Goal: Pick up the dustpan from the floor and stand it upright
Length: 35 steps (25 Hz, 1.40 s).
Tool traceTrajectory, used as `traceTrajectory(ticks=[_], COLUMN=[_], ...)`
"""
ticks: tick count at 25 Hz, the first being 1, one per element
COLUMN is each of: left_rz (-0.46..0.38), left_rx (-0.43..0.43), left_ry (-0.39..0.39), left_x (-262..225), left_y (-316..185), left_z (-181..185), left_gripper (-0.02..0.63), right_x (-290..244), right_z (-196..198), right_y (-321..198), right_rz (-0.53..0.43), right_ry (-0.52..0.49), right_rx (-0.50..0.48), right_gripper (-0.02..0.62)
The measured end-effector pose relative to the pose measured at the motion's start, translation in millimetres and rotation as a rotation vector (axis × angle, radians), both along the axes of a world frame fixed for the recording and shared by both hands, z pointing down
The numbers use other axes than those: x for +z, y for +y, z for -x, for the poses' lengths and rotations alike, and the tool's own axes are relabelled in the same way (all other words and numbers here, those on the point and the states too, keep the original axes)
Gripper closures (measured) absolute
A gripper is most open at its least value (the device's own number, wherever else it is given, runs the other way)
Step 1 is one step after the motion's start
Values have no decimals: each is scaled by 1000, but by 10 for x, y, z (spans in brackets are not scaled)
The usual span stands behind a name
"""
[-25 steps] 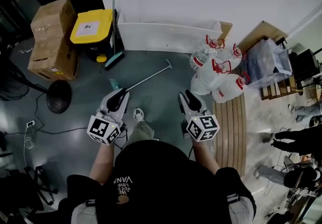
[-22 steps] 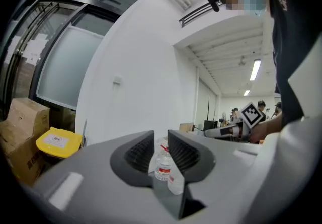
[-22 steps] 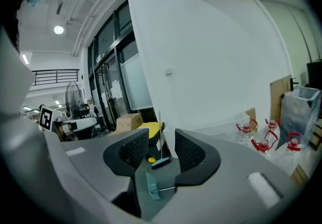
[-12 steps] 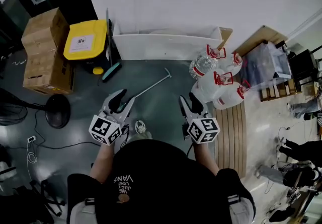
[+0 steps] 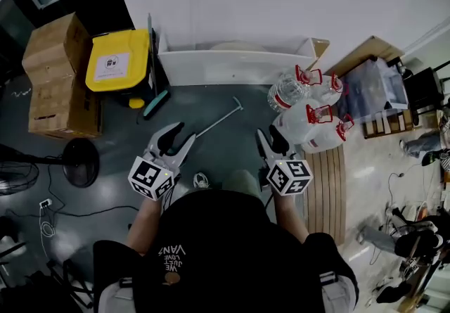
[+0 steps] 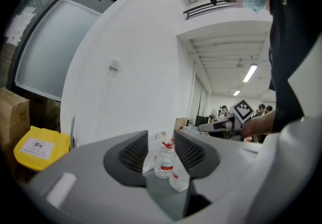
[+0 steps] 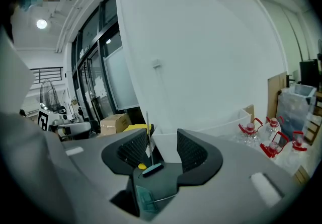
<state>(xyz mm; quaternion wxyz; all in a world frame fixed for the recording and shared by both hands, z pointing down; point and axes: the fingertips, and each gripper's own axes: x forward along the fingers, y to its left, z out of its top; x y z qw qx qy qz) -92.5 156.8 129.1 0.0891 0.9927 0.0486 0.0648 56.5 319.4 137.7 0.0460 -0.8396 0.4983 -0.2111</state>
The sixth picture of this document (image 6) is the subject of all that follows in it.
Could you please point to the black vent grille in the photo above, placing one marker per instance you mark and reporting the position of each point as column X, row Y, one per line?
column 208, row 10

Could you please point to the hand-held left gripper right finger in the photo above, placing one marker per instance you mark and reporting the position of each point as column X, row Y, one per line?
column 196, row 157

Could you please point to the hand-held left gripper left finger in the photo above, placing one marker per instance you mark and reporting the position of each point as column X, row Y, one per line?
column 125, row 160

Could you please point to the long ceiling light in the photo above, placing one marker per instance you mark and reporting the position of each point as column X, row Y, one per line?
column 236, row 93
column 250, row 73

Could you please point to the frosted glass panel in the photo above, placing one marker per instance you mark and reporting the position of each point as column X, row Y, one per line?
column 55, row 46

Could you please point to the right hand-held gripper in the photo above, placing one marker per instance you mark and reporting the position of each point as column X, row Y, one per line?
column 242, row 111

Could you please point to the black printed shirt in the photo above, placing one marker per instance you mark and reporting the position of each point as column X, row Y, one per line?
column 294, row 41

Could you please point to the black monitor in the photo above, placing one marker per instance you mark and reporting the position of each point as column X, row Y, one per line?
column 201, row 120

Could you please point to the clear plastic water jug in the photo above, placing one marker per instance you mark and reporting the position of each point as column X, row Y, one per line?
column 164, row 162
column 179, row 180

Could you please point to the yellow-lidded trash bin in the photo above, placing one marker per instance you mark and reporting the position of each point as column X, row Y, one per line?
column 40, row 147

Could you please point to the person's right forearm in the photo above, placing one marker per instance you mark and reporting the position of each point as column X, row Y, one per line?
column 261, row 123

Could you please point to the brown cardboard box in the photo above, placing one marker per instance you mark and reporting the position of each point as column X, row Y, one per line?
column 12, row 114

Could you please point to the white wall box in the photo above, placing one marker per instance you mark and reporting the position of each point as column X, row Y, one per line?
column 115, row 64

